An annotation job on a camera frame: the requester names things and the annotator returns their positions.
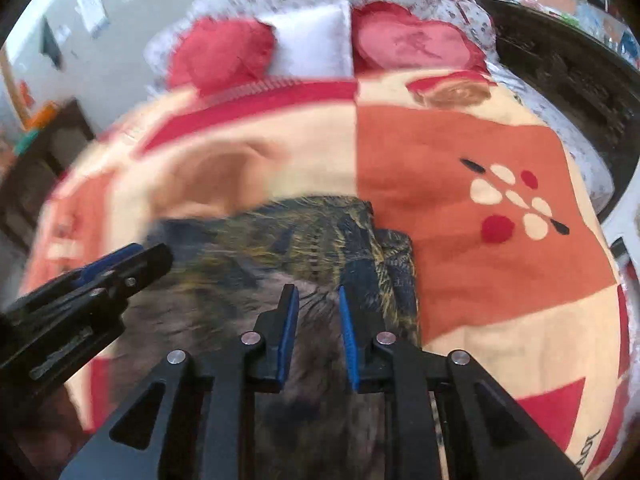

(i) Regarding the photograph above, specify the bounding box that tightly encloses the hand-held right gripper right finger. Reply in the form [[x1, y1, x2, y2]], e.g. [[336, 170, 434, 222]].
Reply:
[[339, 286, 583, 480]]

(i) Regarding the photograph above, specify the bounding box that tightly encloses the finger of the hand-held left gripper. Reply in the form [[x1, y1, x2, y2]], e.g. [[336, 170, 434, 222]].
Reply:
[[71, 242, 147, 284], [99, 243, 175, 297]]

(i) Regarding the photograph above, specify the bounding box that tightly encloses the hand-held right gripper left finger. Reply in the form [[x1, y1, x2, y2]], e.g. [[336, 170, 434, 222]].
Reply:
[[60, 284, 301, 480]]

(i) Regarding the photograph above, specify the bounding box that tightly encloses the brown floral patterned garment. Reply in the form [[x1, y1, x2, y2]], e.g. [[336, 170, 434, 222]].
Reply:
[[107, 195, 443, 480]]

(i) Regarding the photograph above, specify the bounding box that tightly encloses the dark wooden cabinet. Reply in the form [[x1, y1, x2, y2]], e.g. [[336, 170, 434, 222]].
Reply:
[[0, 99, 97, 257]]

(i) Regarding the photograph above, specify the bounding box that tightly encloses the orange cream printed blanket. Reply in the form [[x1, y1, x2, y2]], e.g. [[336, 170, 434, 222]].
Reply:
[[20, 67, 633, 480]]

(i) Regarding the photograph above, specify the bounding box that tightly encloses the red ruffled pillow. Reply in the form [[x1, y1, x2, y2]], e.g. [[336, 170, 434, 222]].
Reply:
[[166, 16, 277, 97], [352, 2, 489, 75]]

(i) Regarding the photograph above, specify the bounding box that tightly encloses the white pillow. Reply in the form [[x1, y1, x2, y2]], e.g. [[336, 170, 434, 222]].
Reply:
[[259, 0, 357, 81]]

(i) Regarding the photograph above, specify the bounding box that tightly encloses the dark carved wooden dresser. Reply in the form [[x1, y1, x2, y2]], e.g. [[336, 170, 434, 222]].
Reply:
[[474, 0, 640, 222]]

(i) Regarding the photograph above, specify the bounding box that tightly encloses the clutter of colourful packets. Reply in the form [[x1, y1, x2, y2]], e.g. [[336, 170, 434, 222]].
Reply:
[[525, 0, 640, 67]]

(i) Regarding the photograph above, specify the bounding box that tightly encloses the white wall paper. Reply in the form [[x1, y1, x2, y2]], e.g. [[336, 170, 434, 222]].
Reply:
[[71, 0, 112, 37]]

